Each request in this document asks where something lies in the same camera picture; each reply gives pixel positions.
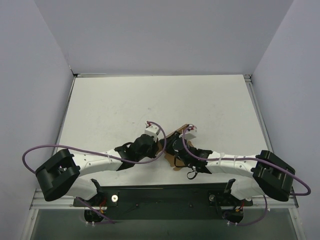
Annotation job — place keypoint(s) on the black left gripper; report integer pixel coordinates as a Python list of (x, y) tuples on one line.
[(157, 148)]

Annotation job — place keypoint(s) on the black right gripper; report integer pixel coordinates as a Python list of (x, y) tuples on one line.
[(169, 145)]

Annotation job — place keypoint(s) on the brown paper box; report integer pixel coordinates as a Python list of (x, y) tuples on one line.
[(162, 144)]

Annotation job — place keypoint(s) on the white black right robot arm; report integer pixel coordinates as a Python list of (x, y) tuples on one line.
[(211, 162)]

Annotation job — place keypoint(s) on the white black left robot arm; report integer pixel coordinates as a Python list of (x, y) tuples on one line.
[(61, 174)]

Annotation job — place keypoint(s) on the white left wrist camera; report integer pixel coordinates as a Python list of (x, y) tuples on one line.
[(152, 131)]

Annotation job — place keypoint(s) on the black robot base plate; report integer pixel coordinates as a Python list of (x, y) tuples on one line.
[(199, 201)]

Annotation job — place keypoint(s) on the aluminium table edge rail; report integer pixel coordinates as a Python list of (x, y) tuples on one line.
[(265, 137)]

